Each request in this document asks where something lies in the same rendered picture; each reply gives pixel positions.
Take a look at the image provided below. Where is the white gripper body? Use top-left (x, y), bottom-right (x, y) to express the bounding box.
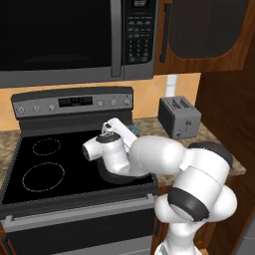
top-left (108, 117), bottom-right (138, 151)

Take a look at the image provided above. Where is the small blue object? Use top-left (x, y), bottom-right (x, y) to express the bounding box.
top-left (127, 123), bottom-right (139, 134)

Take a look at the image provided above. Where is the grey toaster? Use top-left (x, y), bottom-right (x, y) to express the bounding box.
top-left (157, 96), bottom-right (202, 139)

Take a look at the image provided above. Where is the black glass hob stove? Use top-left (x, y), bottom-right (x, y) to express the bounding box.
top-left (0, 86), bottom-right (159, 221)

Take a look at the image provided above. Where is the tall brown wooden cabinet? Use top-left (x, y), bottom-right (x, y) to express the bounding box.
top-left (194, 29), bottom-right (255, 255)

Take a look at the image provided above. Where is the black oven door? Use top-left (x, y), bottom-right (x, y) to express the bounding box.
top-left (0, 194), bottom-right (158, 255)

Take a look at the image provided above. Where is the black and grey microwave oven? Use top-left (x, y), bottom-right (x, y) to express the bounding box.
top-left (0, 0), bottom-right (160, 89)

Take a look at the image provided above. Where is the white wall socket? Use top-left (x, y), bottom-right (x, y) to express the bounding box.
top-left (165, 74), bottom-right (178, 98)

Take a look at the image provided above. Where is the grey oven door handle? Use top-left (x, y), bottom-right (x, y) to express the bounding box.
top-left (2, 194), bottom-right (157, 233)

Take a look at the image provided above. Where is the grey microwave door handle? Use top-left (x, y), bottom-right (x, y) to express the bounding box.
top-left (110, 0), bottom-right (124, 78)

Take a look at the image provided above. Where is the black base cupboard handle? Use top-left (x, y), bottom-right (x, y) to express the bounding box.
top-left (153, 218), bottom-right (161, 238)

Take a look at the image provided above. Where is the black cupboard door handle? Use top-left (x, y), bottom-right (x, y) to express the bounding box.
top-left (158, 3), bottom-right (172, 64)

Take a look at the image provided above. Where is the brown wall cupboard door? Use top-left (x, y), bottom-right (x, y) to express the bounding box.
top-left (154, 0), bottom-right (255, 76)

